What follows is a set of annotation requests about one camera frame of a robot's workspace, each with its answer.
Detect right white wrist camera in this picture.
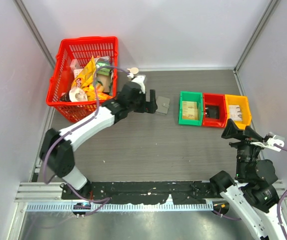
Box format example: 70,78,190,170
251,132,285,152

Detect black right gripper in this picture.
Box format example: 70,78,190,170
220,118,266,179

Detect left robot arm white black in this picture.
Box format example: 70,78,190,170
39,80,158,200

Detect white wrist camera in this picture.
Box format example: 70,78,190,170
131,75,146,94
251,132,285,152

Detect grey card holder wallet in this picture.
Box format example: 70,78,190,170
156,96,170,115

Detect black item in red bin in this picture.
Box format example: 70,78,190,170
205,105,220,119

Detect green plastic bin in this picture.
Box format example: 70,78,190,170
178,91,204,127

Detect green soap dispenser bottle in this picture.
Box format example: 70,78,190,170
126,67,139,80

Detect yellow snack bag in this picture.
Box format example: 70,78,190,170
71,57,113,101

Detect red plastic shopping basket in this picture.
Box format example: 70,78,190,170
46,36,119,123

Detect aluminium frame rail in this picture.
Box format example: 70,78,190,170
14,181,67,203

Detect red plastic bin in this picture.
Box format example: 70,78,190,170
202,93,228,128

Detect green snack packet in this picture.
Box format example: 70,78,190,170
94,56,112,76

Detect white paper roll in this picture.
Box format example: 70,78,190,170
68,87,88,102

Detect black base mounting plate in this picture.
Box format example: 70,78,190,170
61,180,234,206

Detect white slotted cable duct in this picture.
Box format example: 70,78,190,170
26,201,214,213

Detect cards in yellow bin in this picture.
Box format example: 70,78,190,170
228,105,243,122

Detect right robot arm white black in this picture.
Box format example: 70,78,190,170
209,119,287,240

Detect cards in green bin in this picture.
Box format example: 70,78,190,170
181,101,199,121

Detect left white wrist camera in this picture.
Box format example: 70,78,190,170
131,75,146,94

